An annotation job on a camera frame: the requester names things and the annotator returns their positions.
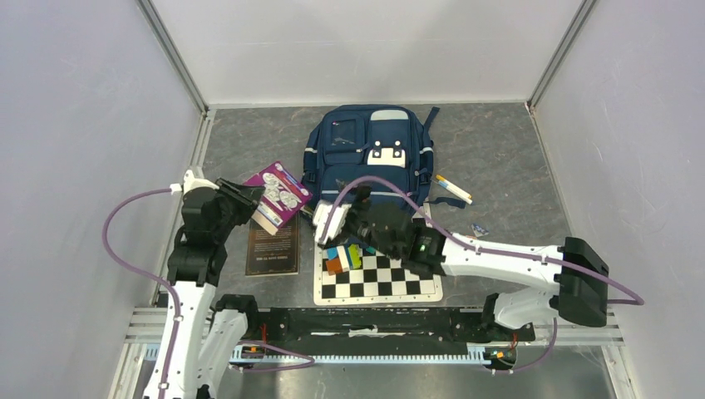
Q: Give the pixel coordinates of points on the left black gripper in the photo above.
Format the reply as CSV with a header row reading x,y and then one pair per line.
x,y
247,197

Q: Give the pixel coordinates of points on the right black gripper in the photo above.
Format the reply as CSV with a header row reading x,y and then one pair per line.
x,y
362,202

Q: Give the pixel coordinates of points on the purple book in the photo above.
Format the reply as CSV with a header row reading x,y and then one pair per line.
x,y
284,196

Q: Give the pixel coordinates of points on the black hardcover book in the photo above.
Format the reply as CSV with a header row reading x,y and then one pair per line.
x,y
273,255

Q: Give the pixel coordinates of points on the navy blue backpack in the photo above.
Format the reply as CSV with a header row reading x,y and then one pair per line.
x,y
386,141

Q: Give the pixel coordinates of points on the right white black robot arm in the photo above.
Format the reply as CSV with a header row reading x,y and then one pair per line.
x,y
567,281

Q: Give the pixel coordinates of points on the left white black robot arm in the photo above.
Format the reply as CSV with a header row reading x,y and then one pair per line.
x,y
200,333

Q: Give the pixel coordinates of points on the brown orange toy block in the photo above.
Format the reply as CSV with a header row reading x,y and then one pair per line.
x,y
333,266

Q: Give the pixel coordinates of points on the black and white chessboard mat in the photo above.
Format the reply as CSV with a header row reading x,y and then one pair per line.
x,y
380,281

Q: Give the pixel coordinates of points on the yellow tipped white marker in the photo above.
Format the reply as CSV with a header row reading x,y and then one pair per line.
x,y
454,187

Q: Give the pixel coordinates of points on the blue tipped white marker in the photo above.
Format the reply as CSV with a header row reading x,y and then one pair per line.
x,y
457,195

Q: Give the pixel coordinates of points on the blue triangular card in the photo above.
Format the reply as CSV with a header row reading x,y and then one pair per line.
x,y
479,231

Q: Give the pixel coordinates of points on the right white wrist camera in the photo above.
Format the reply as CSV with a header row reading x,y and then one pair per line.
x,y
328,221

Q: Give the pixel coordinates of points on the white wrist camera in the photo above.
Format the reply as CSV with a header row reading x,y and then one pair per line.
x,y
328,221
194,178

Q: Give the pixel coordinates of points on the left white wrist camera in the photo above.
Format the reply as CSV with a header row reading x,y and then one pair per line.
x,y
194,178

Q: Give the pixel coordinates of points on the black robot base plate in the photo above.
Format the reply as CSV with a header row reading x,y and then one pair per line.
x,y
379,331

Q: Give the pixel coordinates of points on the aluminium frame rail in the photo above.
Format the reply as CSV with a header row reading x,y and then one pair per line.
x,y
147,326

